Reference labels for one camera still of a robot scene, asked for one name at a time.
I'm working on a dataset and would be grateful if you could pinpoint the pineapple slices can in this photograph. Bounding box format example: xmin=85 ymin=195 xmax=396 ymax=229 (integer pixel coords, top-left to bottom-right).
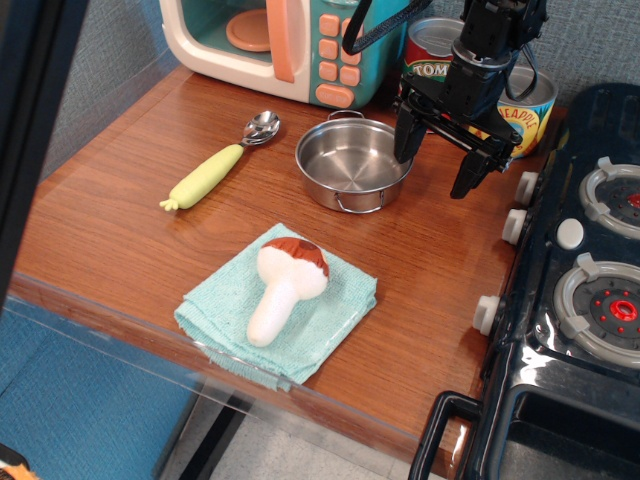
xmin=469 ymin=65 xmax=558 ymax=159

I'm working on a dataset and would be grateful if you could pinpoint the plush mushroom toy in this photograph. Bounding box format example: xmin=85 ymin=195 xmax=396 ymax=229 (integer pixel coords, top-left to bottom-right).
xmin=246 ymin=237 xmax=330 ymax=347

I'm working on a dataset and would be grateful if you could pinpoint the toy microwave teal and cream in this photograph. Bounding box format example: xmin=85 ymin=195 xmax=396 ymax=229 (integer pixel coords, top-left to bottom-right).
xmin=160 ymin=1 xmax=406 ymax=109

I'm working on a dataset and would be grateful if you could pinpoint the stainless steel pot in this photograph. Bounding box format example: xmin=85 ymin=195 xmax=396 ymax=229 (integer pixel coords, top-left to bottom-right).
xmin=295 ymin=110 xmax=413 ymax=214

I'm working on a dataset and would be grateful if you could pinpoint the tomato sauce can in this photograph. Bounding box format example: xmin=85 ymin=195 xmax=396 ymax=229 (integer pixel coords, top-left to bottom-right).
xmin=401 ymin=17 xmax=464 ymax=83

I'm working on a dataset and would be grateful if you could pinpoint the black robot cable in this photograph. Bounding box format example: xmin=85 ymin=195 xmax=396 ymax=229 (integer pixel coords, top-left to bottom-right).
xmin=341 ymin=0 xmax=541 ymax=104

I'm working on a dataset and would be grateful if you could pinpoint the orange plush toy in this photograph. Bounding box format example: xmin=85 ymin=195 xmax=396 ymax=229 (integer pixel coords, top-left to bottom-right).
xmin=0 ymin=464 xmax=39 ymax=480

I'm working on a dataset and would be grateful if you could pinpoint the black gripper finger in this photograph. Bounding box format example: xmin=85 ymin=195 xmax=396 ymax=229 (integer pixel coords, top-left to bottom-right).
xmin=394 ymin=102 xmax=428 ymax=164
xmin=450 ymin=150 xmax=509 ymax=199

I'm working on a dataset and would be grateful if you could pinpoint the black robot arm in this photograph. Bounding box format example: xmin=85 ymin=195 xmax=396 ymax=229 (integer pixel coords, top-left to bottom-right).
xmin=394 ymin=1 xmax=548 ymax=199

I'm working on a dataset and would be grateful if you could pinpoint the black toy stove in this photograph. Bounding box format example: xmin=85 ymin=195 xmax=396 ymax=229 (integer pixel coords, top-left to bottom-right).
xmin=410 ymin=83 xmax=639 ymax=479

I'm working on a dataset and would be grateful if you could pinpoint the spoon with green handle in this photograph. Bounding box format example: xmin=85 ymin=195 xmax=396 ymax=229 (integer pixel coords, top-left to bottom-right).
xmin=159 ymin=111 xmax=280 ymax=212

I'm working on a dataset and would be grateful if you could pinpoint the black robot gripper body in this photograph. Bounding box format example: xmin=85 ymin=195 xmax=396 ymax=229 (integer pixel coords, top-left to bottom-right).
xmin=392 ymin=39 xmax=524 ymax=174

